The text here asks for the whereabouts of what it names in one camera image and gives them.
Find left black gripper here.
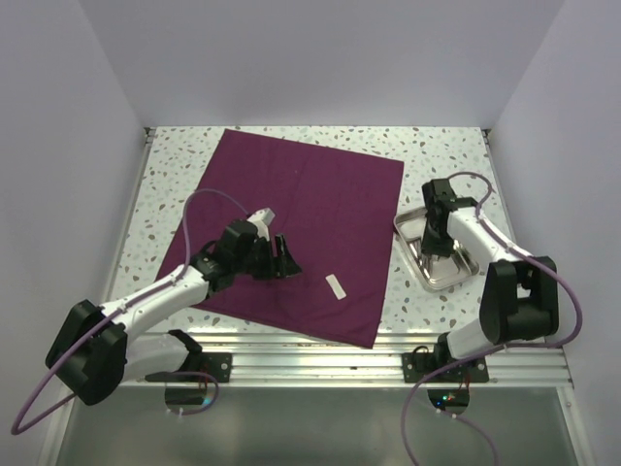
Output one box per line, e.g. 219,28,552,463
233,233,301,281

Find stainless steel tray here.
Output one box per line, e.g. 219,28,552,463
393,207,480,292

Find white zigzag tape strip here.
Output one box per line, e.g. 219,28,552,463
325,274,346,300

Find steel hemostat forceps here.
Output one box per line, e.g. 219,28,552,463
418,252,437,277

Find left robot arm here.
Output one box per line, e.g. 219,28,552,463
46,214,302,406

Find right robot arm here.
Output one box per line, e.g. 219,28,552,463
263,179,559,382

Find purple cloth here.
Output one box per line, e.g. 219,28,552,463
159,130,404,348

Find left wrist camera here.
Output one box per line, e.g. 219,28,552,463
246,208,276,240

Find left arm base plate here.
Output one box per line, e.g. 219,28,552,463
145,352,233,383

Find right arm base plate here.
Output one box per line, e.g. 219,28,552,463
401,346,490,383

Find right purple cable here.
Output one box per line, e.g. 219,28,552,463
405,171,582,466

